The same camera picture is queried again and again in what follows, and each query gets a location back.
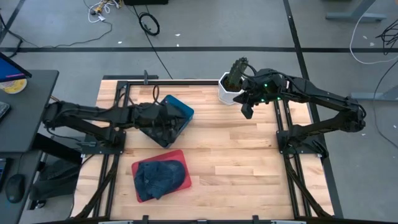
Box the white cable bundle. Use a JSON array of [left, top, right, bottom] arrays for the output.
[[88, 0, 121, 24]]

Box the computer monitor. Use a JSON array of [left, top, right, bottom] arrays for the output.
[[0, 51, 33, 83]]

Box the black computer mouse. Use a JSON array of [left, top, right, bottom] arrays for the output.
[[4, 173, 26, 205]]

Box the black cable bundle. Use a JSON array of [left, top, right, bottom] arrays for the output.
[[375, 18, 398, 56]]

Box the black keyboard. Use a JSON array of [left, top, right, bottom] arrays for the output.
[[0, 101, 12, 122]]

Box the grey desk leg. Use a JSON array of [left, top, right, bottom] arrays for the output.
[[351, 84, 398, 103], [325, 0, 388, 22]]

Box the navy denim cap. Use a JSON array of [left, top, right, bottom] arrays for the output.
[[134, 160, 187, 202]]

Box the long black floor cable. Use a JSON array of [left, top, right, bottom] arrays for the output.
[[132, 4, 174, 80]]

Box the black curved floor cable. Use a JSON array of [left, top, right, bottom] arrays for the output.
[[372, 58, 398, 149]]

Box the black aluminium table frame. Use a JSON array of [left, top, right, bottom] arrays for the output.
[[71, 74, 343, 224]]

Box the pink plastic bin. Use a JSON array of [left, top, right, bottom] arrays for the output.
[[131, 149, 193, 203]]

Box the dark green knit beanie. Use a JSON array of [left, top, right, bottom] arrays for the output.
[[141, 123, 181, 146]]

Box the coiled black cable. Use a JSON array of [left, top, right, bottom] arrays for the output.
[[138, 11, 161, 37]]

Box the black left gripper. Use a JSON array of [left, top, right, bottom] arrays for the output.
[[133, 102, 188, 141]]

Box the tall green cactus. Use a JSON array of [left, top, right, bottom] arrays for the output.
[[228, 57, 249, 90]]

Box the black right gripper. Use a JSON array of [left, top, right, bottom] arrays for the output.
[[233, 68, 284, 120]]

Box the black desk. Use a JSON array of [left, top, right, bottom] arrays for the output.
[[0, 70, 60, 224]]

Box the blue plastic bin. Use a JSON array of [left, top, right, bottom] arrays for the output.
[[138, 95, 195, 149]]

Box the white plant pot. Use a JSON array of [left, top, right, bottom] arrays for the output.
[[217, 72, 247, 106]]

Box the black box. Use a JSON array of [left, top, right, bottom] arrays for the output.
[[123, 0, 169, 6]]

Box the thin black floor cable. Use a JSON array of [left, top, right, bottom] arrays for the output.
[[0, 12, 113, 58]]

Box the white floor cable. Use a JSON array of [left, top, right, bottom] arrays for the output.
[[349, 9, 398, 65]]

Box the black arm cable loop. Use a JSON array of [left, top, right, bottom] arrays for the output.
[[151, 85, 161, 105]]

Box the yellow round disc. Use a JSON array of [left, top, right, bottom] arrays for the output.
[[0, 78, 28, 95]]

